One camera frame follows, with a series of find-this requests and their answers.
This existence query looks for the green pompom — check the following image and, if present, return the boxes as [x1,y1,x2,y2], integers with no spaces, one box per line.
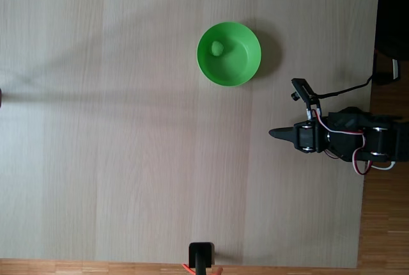
[210,40,225,57]

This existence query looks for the black camera cable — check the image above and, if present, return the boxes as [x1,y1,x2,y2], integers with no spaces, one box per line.
[314,74,374,98]

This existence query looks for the red white servo cable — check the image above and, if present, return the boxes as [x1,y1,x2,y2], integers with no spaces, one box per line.
[311,108,374,176]
[370,159,396,171]

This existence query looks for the green plastic bowl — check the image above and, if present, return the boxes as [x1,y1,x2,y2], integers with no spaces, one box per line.
[196,21,262,87]

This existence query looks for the orange spring clamp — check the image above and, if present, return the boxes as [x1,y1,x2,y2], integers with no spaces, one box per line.
[181,262,224,275]

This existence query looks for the black gripper camera mount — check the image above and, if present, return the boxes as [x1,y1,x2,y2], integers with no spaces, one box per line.
[289,77,322,119]

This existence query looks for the black stand clamp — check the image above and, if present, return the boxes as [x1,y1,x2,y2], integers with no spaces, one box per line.
[188,242,215,275]

